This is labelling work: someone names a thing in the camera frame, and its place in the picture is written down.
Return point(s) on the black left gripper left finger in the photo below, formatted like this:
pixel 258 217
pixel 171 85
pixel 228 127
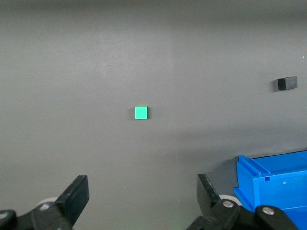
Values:
pixel 74 198

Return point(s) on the small black cube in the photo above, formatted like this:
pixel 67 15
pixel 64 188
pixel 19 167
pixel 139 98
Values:
pixel 287 83

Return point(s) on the small green cube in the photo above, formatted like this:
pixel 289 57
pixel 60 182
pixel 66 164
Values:
pixel 141 113

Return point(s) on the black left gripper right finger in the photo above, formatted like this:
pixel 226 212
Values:
pixel 208 198

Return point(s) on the blue plastic storage bin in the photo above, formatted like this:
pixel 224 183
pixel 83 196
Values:
pixel 275 187

